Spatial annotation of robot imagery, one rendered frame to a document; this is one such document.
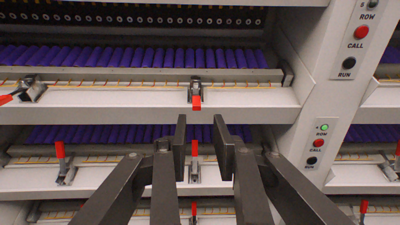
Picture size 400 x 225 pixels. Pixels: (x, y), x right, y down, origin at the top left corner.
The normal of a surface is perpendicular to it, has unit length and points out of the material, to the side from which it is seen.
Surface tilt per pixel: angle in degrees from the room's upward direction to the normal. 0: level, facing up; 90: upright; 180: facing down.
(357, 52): 90
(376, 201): 18
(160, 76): 108
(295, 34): 90
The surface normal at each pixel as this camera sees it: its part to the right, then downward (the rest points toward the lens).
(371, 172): 0.03, -0.68
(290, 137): -1.00, 0.00
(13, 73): 0.03, 0.73
